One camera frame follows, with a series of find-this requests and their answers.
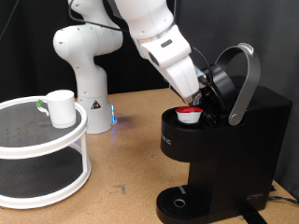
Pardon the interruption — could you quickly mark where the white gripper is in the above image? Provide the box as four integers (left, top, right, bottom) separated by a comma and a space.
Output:
155, 56, 201, 105

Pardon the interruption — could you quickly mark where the white coffee pod red lid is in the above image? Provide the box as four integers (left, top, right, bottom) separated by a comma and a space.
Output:
175, 105, 205, 125

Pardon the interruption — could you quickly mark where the black Keurig coffee machine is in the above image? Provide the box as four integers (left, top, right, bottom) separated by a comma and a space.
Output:
155, 42, 293, 224

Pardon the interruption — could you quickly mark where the white mug green-marked handle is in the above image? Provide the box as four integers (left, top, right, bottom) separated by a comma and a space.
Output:
36, 89, 78, 130

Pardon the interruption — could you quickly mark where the water tank with black lid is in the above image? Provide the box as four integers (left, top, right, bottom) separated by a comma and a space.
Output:
230, 75, 258, 91

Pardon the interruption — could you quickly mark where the grey partition panel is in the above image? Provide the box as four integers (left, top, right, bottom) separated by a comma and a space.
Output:
169, 0, 299, 200

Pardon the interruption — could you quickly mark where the black tape strip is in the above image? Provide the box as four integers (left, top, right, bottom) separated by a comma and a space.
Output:
239, 211, 269, 224

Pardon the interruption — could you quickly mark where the black curtain backdrop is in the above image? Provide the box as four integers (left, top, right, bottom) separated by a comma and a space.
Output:
0, 0, 176, 104

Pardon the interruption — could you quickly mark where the white two-tier turntable shelf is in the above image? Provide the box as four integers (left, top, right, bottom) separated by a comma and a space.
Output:
0, 95, 93, 210

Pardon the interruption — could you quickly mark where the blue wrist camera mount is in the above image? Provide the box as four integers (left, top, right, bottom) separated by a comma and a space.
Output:
192, 63, 208, 87

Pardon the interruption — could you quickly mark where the black cable on robot arm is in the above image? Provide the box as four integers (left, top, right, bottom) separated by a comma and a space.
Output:
67, 0, 216, 87

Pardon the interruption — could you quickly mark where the braided machine power cable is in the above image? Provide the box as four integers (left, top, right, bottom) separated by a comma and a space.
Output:
267, 194, 299, 205

